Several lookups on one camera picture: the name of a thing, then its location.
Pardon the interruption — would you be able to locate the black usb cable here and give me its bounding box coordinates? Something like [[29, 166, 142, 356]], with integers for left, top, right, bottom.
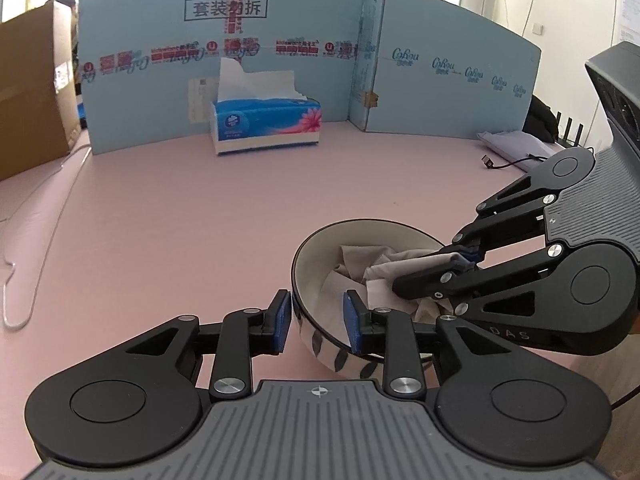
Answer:
[[480, 148, 597, 172]]

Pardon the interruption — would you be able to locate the white tissue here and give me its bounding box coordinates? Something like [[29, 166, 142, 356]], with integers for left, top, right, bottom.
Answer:
[[314, 245, 452, 328]]

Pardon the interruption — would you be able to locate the light blue foam board partition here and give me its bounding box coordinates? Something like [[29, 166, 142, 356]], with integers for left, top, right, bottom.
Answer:
[[79, 0, 540, 153]]

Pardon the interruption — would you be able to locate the brown cardboard box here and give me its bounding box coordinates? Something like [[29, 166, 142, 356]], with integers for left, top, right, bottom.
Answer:
[[0, 1, 81, 180]]

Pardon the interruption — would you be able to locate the black router with antennas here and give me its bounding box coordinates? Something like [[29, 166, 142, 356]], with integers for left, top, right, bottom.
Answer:
[[555, 112, 585, 148]]

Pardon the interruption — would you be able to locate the blue tissue box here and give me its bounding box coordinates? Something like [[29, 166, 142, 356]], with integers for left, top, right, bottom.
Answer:
[[210, 58, 322, 156]]

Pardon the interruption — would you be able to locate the white ceramic bowl black rim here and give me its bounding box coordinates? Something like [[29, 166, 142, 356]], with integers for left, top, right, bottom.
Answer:
[[291, 219, 452, 382]]

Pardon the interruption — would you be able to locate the white wire clothes hanger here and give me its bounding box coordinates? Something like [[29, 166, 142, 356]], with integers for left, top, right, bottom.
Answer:
[[1, 144, 92, 333]]

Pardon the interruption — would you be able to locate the folded lavender cloth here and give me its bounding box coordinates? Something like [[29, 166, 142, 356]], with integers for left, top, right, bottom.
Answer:
[[477, 131, 556, 162]]

